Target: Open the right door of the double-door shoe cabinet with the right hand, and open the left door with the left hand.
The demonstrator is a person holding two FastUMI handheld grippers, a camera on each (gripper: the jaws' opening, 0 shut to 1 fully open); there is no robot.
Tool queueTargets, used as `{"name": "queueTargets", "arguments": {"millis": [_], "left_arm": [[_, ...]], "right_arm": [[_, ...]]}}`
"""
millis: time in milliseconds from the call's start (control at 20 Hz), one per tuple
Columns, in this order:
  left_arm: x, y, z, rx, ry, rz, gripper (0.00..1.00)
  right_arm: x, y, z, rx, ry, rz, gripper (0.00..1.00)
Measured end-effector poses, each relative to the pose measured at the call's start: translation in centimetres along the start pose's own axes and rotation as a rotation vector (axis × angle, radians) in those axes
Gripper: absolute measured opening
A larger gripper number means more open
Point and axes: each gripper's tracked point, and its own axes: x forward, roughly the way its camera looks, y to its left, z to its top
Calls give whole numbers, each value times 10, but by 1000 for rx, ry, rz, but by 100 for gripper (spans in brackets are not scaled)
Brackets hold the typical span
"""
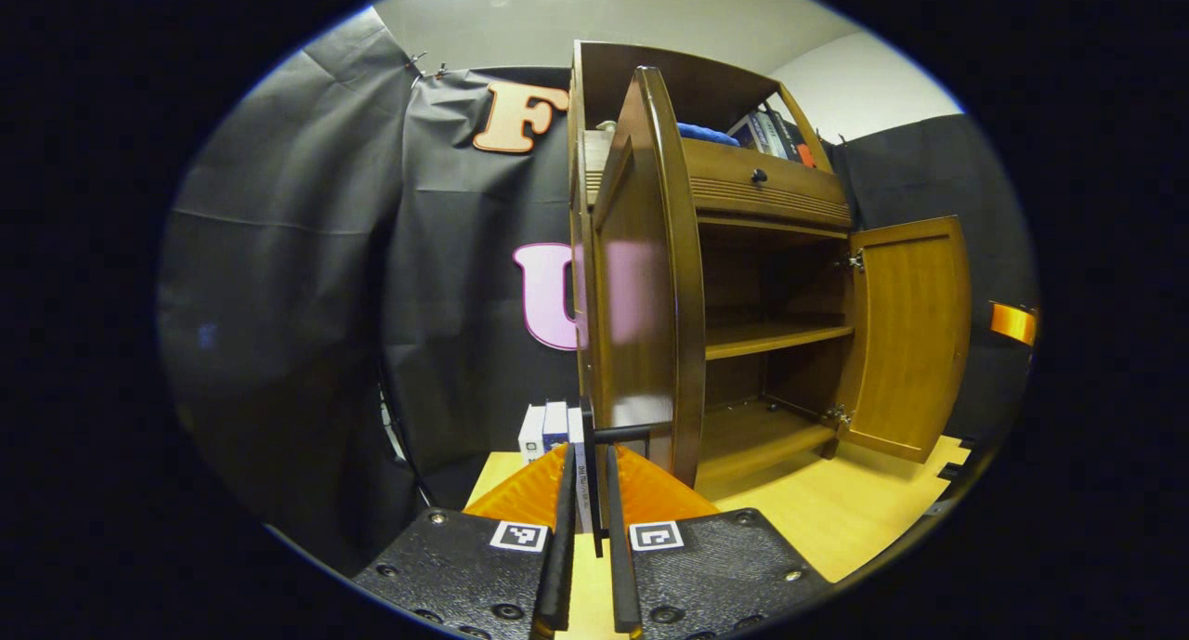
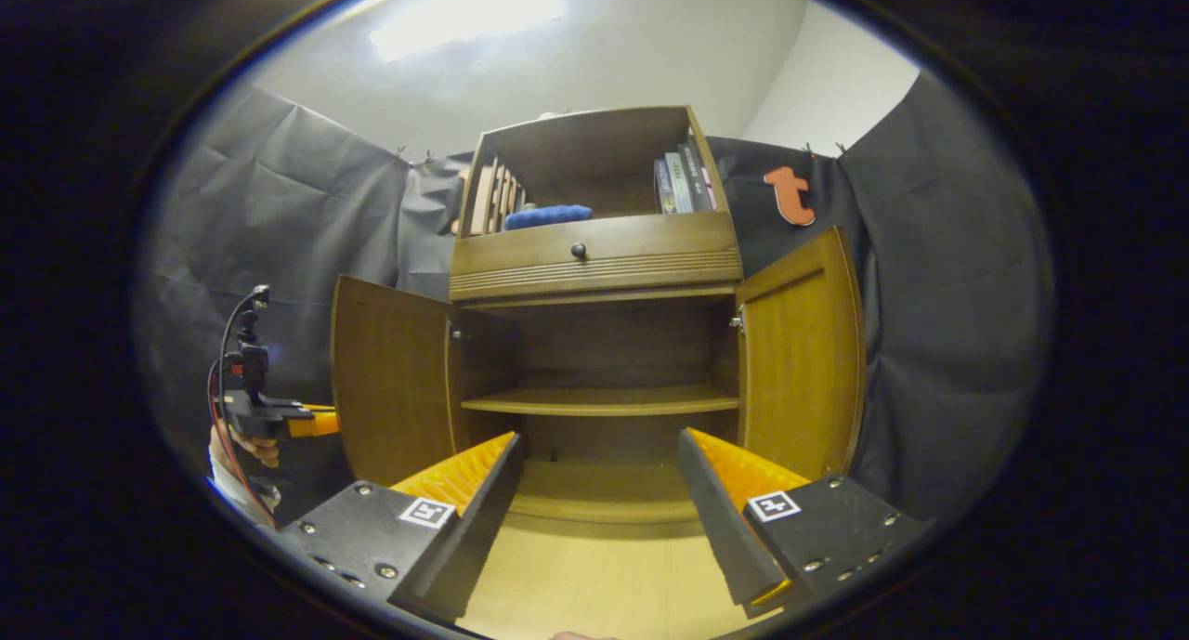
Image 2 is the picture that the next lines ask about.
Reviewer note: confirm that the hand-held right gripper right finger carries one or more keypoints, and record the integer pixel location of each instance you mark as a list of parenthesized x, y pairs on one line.
[(720, 528)]

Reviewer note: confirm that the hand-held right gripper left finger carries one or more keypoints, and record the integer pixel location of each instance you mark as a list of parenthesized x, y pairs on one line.
[(469, 528)]

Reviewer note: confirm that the wooden shoe cabinet door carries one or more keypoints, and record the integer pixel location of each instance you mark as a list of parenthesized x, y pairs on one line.
[(799, 361), (390, 380)]

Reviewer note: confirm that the wooden double-door shoe cabinet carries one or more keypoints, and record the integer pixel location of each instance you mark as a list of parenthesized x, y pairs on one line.
[(594, 259)]

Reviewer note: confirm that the wooden cabinet drawer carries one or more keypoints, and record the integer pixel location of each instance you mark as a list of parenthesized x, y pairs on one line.
[(650, 250)]

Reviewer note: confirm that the wooden inner shelf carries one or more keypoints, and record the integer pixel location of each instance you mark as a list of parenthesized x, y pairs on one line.
[(604, 400)]

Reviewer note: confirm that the blue folded towel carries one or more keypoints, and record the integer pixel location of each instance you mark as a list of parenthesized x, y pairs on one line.
[(548, 216)]

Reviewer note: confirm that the black backdrop cloth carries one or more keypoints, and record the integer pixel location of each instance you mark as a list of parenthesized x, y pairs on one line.
[(938, 296)]

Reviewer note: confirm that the pink book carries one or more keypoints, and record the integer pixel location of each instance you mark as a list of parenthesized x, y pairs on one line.
[(709, 189)]

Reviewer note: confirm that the dark blue book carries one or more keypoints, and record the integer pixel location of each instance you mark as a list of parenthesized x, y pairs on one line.
[(663, 189)]

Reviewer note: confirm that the grey book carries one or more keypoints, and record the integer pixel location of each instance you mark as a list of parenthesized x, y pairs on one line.
[(679, 183)]

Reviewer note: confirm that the black book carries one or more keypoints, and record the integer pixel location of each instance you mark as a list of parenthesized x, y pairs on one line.
[(695, 176)]

